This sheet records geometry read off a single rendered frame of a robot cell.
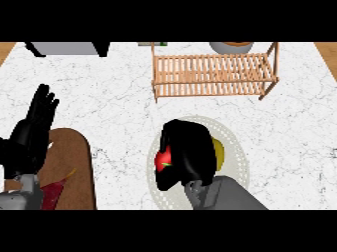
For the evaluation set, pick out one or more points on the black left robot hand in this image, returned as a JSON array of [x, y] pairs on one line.
[[27, 141]]

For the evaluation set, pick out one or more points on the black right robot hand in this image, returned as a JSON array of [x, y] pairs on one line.
[[190, 151]]

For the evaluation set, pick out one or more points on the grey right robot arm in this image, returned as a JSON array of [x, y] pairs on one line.
[[226, 195]]

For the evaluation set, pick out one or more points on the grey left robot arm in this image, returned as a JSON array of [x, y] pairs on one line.
[[17, 195]]

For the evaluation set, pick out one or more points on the red tomato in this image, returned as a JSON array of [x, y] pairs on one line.
[[164, 161]]

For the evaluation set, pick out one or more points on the pale round placemat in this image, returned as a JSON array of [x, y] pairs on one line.
[[236, 157]]

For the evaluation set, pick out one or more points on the wooden tiered shelf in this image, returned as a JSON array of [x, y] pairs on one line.
[[211, 74]]

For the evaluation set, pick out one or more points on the yellow fruit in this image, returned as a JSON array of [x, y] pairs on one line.
[[217, 154]]

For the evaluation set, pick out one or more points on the brown wooden cutting board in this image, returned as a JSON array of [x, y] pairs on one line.
[[76, 167]]

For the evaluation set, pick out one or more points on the red chili pepper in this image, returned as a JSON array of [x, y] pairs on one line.
[[53, 193]]

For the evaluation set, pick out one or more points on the grey appliance with black legs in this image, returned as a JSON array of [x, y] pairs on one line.
[[66, 48]]

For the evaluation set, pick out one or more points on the grey pot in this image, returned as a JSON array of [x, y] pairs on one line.
[[230, 47]]

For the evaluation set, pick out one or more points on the green and white box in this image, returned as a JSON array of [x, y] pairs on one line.
[[150, 44]]

